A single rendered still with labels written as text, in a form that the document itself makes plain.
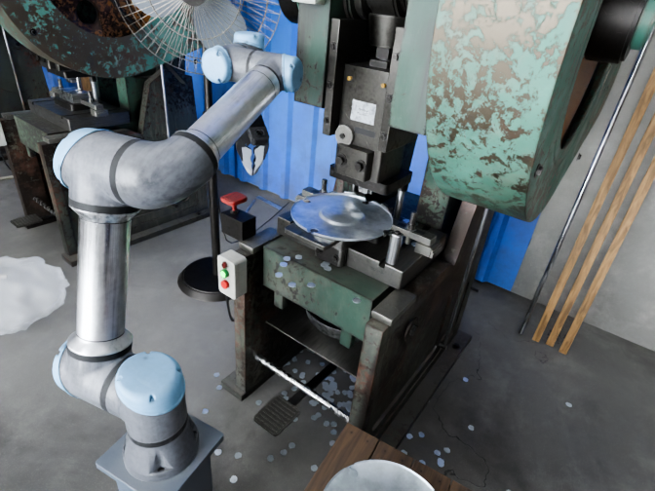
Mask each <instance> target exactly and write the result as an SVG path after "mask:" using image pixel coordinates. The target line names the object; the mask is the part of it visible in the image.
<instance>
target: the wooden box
mask: <svg viewBox="0 0 655 491"><path fill-rule="evenodd" d="M378 441H379V439H378V438H376V437H374V436H372V435H370V434H368V433H366V432H364V431H362V430H360V429H359V428H357V427H355V426H353V425H351V424H349V423H347V424H346V426H345V427H344V429H343V431H342V432H341V434H340V435H339V437H338V438H337V440H336V442H335V443H334V445H333V446H332V447H331V449H330V450H329V452H328V454H327V455H326V457H325V458H324V460H323V462H322V463H321V465H320V466H319V468H318V469H317V471H316V472H315V474H314V476H313V477H312V479H311V480H310V482H309V483H308V485H307V487H306V488H305V490H304V491H324V489H325V488H326V486H327V485H328V483H329V481H330V480H331V479H332V478H333V477H334V476H335V475H336V474H337V473H338V472H340V471H341V470H342V469H344V468H347V467H349V466H351V465H354V464H355V463H357V462H360V461H364V460H386V461H390V462H394V463H397V464H400V465H403V466H405V467H407V468H409V469H411V470H412V471H414V472H416V473H417V474H419V475H420V476H421V477H423V478H424V479H425V480H426V481H427V482H428V483H429V484H430V485H431V486H432V487H433V488H434V489H435V490H434V491H472V490H470V489H469V488H467V487H465V486H463V485H461V484H459V483H458V482H456V481H454V480H452V482H451V485H449V484H450V481H451V479H450V478H449V477H447V476H445V475H443V474H441V473H439V472H437V471H435V470H433V469H431V468H429V467H428V466H426V465H424V464H422V463H420V462H419V461H417V460H415V461H414V463H413V458H411V457H409V456H408V455H406V454H405V453H403V452H401V451H400V450H398V449H396V448H394V447H392V446H390V445H389V444H387V443H385V442H383V441H381V440H380V441H379V443H378ZM377 444H378V445H377ZM412 463H413V464H412Z"/></svg>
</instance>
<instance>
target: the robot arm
mask: <svg viewBox="0 0 655 491"><path fill-rule="evenodd" d="M201 64H202V69H203V71H204V73H205V75H206V77H207V78H208V79H209V80H210V81H212V82H214V83H217V84H220V83H223V84H224V83H227V82H236V84H235V85H233V87H232V88H231V89H230V90H229V91H228V92H227V93H226V94H225V95H224V96H223V97H222V98H220V99H219V100H218V101H217V102H216V103H215V104H214V105H213V106H212V107H211V108H210V109H209V110H208V111H207V112H206V113H205V114H204V115H203V116H201V117H200V118H199V119H198V120H197V121H196V122H195V123H194V124H193V125H192V126H191V127H190V128H189V129H188V130H187V131H177V132H175V133H174V134H173V135H172V136H171V137H170V138H168V139H166V140H162V141H148V140H144V139H140V138H136V137H132V136H128V135H124V134H119V133H116V132H113V131H110V130H105V129H93V128H83V129H79V130H76V131H74V132H71V133H70V134H69V135H68V136H67V137H66V138H65V139H63V140H62V141H61V143H60V144H59V145H58V148H57V150H56V153H55V156H54V172H55V175H56V177H57V179H59V180H60V183H61V184H62V185H63V186H65V187H66V188H68V189H69V195H68V196H69V201H68V204H69V206H70V207H71V208H72V209H73V210H74V211H75V212H76V213H77V214H78V215H79V218H78V264H77V311H76V331H74V332H73V333H72V334H71V335H70V336H69V337H68V339H67V341H66V342H65V343H64V344H63V345H62V346H61V347H60V348H59V351H60V353H59V354H58V355H56V356H55V359H54V363H53V376H54V379H55V382H56V383H57V385H58V386H59V387H60V388H61V389H63V390H65V391H66V392H67V393H68V394H69V395H71V396H73V397H77V398H80V399H82V400H84V401H86V402H88V403H90V404H92V405H94V406H96V407H98V408H100V409H102V410H104V411H107V412H109V413H111V414H113V415H115V416H117V417H119V418H121V419H122V420H123V421H124V422H125V424H126V429H127V435H126V439H125V442H124V445H123V459H124V463H125V467H126V469H127V471H128V472H129V474H130V475H131V476H133V477H134V478H136V479H138V480H141V481H145V482H159V481H164V480H167V479H170V478H172V477H174V476H176V475H178V474H179V473H181V472H182V471H184V470H185V469H186V468H187V467H188V466H189V465H190V464H191V462H192V461H193V459H194V458H195V456H196V454H197V451H198V448H199V433H198V429H197V426H196V424H195V423H194V421H193V420H192V419H191V417H190V416H189V415H188V413H187V405H186V397H185V380H184V377H183V374H182V371H181V368H180V366H179V364H178V362H177V361H176V360H175V359H174V358H172V357H171V356H169V355H167V354H164V353H161V352H150V354H146V353H145V352H142V353H139V354H135V353H133V351H132V346H133V336H132V334H131V333H130V332H129V331H128V330H127V329H126V328H125V324H126V307H127V290H128V273H129V256H130V238H131V222H132V217H134V216H135V215H136V214H137V213H139V212H140V209H155V208H164V207H167V206H170V205H173V204H175V203H177V202H179V201H181V200H183V199H185V198H187V197H188V196H190V195H191V194H193V193H195V192H196V191H197V190H199V189H200V188H201V187H203V186H204V185H205V184H206V183H207V182H208V181H209V180H210V179H211V178H212V177H213V175H214V174H215V173H216V172H217V170H218V165H219V163H218V161H219V160H220V159H221V158H222V156H223V155H224V154H225V153H226V152H227V151H228V150H229V149H230V148H231V146H232V145H233V144H234V143H235V145H236V149H237V152H238V154H239V156H240V158H241V160H242V162H243V165H244V167H245V169H246V170H247V172H248V173H249V174H250V175H255V174H256V173H257V172H258V170H259V169H260V167H261V165H262V163H263V160H264V159H265V157H266V154H267V152H268V149H269V137H270V136H269V134H268V131H267V128H266V126H265V124H264V121H263V118H262V115H261V113H262V112H263V111H264V110H265V109H266V108H267V106H268V105H269V104H270V103H271V102H272V101H273V100H274V99H275V98H276V96H277V95H278V94H279V93H280V92H281V91H284V92H286V93H287V92H291V93H294V92H296V91H297V90H298V89H299V88H300V86H301V83H302V79H303V66H302V62H301V60H300V59H299V58H298V57H294V56H289V55H286V54H277V53H271V52H266V51H265V44H264V36H263V35H262V34H261V33H258V32H252V31H237V32H235V34H234V40H233V44H229V45H223V46H214V47H213V48H209V49H207V50H206V51H205V52H204V54H203V56H202V63H201ZM250 144H251V145H253V146H255V145H256V146H255V147H253V154H254V159H253V167H251V164H252V162H251V160H250V156H251V149H250V148H249V147H248V146H249V145H250ZM246 145H247V146H246Z"/></svg>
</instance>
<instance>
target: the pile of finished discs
mask: <svg viewBox="0 0 655 491"><path fill-rule="evenodd" d="M434 490H435V489H434V488H433V487H432V486H431V485H430V484H429V483H428V482H427V481H426V480H425V479H424V478H423V477H421V476H420V475H419V474H417V473H416V472H414V471H412V470H411V469H409V468H407V467H405V466H403V465H400V464H397V463H394V462H390V461H386V460H364V461H360V462H357V463H355V464H354V465H351V466H349V467H347V468H344V469H342V470H341V471H340V472H338V473H337V474H336V475H335V476H334V477H333V478H332V479H331V480H330V481H329V483H328V484H327V486H326V488H325V489H324V491H434Z"/></svg>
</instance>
